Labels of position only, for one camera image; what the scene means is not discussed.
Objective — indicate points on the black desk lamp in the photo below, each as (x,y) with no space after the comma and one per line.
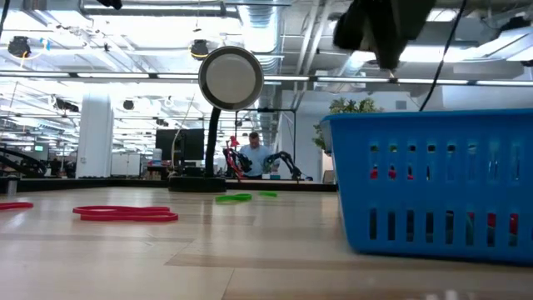
(231,79)

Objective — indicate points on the person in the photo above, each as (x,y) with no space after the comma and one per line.
(255,156)

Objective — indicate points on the black ceiling fixture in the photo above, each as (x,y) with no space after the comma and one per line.
(18,46)
(199,49)

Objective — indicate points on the grey metal post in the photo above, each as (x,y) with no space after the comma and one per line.
(12,186)

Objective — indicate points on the blue slotted plastic basket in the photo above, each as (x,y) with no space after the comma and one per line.
(354,187)

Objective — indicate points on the white round pillar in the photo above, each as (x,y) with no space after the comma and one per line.
(95,137)

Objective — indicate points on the black aluminium table frame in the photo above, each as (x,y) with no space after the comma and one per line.
(83,184)

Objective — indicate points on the red rubber band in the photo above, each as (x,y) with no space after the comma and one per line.
(374,173)
(133,217)
(491,220)
(16,205)

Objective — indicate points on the small green potted plant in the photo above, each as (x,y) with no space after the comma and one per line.
(350,106)

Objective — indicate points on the white low cabinet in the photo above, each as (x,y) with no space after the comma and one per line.
(125,164)

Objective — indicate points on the green rubber band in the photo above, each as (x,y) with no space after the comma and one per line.
(222,199)
(268,194)

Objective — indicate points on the black computer monitor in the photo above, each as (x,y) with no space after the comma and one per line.
(189,143)

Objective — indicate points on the silver ribbed ceiling duct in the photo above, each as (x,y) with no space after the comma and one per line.
(260,25)

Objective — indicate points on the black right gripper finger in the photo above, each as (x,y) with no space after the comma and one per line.
(395,29)
(352,29)

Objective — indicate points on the black curved background equipment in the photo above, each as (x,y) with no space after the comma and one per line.
(29,164)

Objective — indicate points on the red background robot arm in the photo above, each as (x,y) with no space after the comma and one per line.
(233,160)

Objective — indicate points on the black background robot arm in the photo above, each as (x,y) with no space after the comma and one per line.
(287,157)

